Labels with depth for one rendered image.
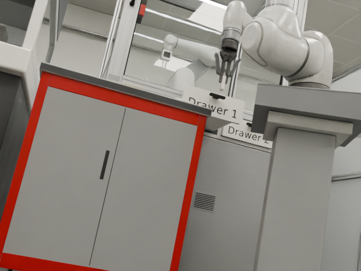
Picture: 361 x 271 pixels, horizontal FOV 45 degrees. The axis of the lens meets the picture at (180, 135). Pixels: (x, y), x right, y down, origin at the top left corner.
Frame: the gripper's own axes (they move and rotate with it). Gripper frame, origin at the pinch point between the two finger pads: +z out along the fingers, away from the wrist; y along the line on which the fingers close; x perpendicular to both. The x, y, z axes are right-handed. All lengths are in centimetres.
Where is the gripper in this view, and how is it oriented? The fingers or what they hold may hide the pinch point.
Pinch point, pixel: (222, 83)
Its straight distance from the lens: 204.5
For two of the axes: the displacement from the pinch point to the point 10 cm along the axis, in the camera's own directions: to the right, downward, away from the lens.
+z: -1.9, 9.6, -2.2
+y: -9.7, -2.2, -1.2
